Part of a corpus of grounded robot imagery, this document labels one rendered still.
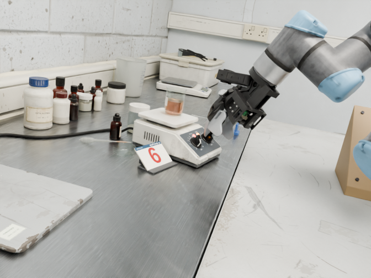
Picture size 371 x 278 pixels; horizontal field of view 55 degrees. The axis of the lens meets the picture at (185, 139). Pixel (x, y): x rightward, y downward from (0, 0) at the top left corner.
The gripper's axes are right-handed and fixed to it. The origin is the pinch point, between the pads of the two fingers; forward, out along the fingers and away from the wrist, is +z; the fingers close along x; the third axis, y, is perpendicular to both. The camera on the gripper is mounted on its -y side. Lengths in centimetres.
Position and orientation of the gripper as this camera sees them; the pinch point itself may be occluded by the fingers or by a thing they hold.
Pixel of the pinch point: (208, 131)
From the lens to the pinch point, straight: 90.1
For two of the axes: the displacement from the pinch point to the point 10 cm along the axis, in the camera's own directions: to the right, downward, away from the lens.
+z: -5.5, 6.7, 4.9
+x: 7.6, 1.6, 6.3
